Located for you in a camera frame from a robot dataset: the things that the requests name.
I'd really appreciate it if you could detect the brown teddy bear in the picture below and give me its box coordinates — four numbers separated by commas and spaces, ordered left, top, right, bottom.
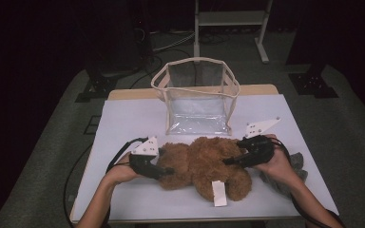
156, 136, 254, 207

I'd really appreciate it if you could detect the white table cover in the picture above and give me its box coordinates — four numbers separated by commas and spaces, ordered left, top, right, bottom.
70, 93, 340, 222

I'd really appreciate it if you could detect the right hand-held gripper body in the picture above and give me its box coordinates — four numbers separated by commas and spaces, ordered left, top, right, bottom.
234, 117, 281, 169

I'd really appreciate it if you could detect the hand-held gripper cable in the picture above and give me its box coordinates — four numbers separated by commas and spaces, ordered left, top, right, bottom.
274, 138, 334, 228
106, 136, 149, 174

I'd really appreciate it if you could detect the black stand base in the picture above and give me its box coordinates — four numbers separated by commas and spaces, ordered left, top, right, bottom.
74, 56, 120, 104
287, 63, 340, 99

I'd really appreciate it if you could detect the white floor cable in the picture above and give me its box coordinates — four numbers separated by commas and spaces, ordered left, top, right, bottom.
151, 30, 196, 53

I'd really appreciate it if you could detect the black floor cable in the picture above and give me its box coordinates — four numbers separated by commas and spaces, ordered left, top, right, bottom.
129, 54, 165, 89

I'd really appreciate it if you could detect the long black cable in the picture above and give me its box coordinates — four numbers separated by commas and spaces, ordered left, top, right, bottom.
64, 143, 93, 228

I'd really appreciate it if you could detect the person's left hand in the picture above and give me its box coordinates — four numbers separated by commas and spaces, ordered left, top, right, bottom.
106, 151, 141, 187

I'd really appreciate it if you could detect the grey cloth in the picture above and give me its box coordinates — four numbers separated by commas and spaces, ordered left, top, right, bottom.
259, 151, 309, 199

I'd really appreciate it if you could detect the person's right hand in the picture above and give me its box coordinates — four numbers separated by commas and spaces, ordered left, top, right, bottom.
255, 133, 299, 188

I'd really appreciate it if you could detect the left hand-held gripper cable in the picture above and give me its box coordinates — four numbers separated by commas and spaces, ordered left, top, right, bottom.
106, 136, 149, 174

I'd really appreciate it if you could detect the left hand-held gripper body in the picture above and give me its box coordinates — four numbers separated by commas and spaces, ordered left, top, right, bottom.
128, 136, 165, 181

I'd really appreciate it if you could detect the wooden table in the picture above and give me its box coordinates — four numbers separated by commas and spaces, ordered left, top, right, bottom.
69, 84, 340, 224

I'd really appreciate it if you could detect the white metal stand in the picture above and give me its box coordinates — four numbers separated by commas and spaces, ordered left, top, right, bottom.
193, 0, 274, 65

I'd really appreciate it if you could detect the clear bag with beige trim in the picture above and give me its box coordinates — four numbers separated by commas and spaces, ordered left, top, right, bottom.
150, 56, 241, 137

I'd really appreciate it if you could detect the right hand-held gripper cable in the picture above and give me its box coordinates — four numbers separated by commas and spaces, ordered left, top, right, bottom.
274, 138, 334, 228

